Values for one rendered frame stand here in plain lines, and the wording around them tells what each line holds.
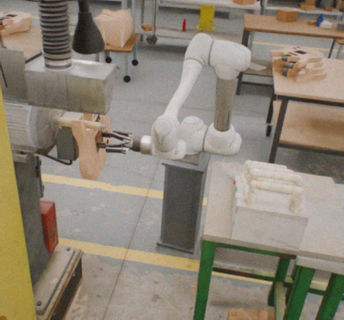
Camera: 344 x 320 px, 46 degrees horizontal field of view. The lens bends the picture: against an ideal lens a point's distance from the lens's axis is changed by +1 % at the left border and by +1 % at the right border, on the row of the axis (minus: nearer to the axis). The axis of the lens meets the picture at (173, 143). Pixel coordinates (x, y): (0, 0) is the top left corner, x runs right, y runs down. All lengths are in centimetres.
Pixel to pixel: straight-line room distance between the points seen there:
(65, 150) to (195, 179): 86
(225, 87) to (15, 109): 105
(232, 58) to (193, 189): 94
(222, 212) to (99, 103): 73
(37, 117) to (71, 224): 155
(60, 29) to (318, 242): 129
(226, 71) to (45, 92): 93
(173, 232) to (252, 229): 127
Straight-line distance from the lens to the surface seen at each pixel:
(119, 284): 271
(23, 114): 173
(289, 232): 165
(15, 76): 170
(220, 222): 175
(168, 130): 165
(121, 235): 301
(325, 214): 196
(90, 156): 184
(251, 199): 156
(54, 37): 152
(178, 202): 266
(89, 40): 164
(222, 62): 204
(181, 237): 285
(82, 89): 151
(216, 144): 239
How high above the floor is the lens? 206
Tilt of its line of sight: 30 degrees down
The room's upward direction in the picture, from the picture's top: 4 degrees clockwise
